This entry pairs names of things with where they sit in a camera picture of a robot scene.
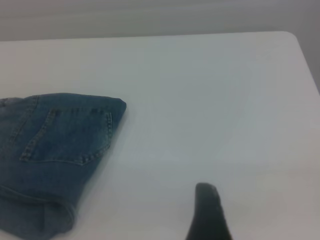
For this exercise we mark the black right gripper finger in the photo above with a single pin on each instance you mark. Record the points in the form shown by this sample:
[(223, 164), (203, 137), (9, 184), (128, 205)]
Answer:
[(208, 217)]

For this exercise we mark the blue denim jeans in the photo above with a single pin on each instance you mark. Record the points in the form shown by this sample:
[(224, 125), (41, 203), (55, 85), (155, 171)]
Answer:
[(50, 150)]

